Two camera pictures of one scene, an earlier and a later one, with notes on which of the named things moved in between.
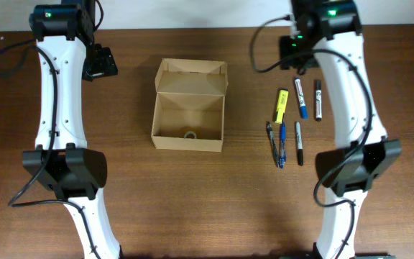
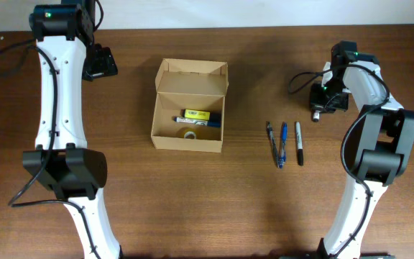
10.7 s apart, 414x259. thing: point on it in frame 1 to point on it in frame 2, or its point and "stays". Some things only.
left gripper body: x=99 y=63 stays
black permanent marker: x=300 y=157 stays
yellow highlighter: x=282 y=104 to x=210 y=115
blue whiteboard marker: x=304 y=110 to x=198 y=121
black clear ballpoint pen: x=274 y=144 stays
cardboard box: x=190 y=102 stays
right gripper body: x=288 y=47 to x=333 y=96
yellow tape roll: x=190 y=132 stays
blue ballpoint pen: x=282 y=156 stays
